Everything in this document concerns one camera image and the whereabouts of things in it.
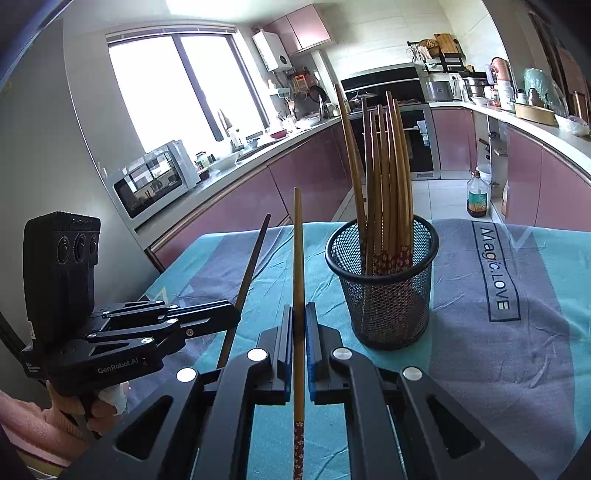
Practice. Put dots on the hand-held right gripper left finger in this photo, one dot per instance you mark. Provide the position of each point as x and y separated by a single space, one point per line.
291 344

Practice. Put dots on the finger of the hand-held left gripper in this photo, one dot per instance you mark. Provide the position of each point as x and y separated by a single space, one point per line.
134 309
207 316

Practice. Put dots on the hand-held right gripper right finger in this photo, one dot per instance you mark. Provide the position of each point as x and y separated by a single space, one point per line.
310 344

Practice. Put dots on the floral-end wooden chopstick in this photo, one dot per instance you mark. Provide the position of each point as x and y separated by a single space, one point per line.
251 263
298 240

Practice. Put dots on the black mesh utensil holder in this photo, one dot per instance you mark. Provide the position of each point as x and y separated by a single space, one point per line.
392 314

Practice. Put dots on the bunch of wooden chopsticks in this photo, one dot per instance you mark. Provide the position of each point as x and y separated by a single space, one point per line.
376 184

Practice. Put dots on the person's left forearm pink sleeve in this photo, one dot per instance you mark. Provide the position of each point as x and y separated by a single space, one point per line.
32 424

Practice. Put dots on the person's left hand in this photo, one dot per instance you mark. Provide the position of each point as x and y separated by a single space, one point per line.
113 401

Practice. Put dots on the pink cabinets under sink counter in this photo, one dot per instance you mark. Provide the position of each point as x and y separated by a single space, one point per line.
258 203

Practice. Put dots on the white microwave oven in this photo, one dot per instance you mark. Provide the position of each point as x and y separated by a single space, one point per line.
152 182

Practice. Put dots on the teal and grey tablecloth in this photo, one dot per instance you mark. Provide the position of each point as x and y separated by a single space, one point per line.
485 369

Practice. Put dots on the white plastic bottle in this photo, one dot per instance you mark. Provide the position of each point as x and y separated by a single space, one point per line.
236 140

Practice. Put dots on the red bowl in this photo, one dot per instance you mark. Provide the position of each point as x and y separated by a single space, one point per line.
277 134

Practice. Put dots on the white bowl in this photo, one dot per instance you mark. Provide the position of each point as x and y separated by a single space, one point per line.
310 121

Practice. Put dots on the cooking oil bottle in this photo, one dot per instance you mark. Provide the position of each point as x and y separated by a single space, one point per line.
478 198

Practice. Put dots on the kitchen window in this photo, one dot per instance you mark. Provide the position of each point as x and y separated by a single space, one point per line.
184 92

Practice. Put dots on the black built-in oven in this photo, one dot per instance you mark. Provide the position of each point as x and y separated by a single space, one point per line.
422 147

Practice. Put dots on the white bucket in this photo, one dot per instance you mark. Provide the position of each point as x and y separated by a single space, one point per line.
484 174

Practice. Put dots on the hanging black frying pan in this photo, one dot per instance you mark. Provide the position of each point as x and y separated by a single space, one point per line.
316 93

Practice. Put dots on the pot with glass lid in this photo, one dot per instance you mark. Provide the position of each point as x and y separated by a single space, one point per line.
358 99

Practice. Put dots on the white water heater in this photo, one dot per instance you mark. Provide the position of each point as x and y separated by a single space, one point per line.
272 50

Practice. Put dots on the black range hood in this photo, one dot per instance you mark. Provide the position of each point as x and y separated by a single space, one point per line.
388 81

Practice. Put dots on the pink cabinets under long counter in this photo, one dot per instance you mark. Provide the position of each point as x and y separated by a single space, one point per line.
545 175

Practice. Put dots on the pink upper cabinet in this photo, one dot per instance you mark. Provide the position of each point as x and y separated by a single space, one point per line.
300 32

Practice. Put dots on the steel stock pot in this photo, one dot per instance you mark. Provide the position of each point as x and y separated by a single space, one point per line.
475 87

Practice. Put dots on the round bamboo steamer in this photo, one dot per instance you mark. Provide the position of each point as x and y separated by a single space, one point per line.
533 114

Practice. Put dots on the wooden cutting board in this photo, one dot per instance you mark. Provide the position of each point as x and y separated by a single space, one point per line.
445 45

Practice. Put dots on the pink kettle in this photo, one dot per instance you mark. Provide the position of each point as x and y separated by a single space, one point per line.
501 69

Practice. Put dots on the plastic-wrapped white dish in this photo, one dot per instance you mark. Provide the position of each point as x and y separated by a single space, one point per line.
572 125

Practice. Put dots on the teal plastic-covered appliance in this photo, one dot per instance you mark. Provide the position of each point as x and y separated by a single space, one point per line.
545 90

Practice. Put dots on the black wall rack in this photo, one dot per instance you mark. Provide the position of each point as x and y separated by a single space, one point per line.
450 64

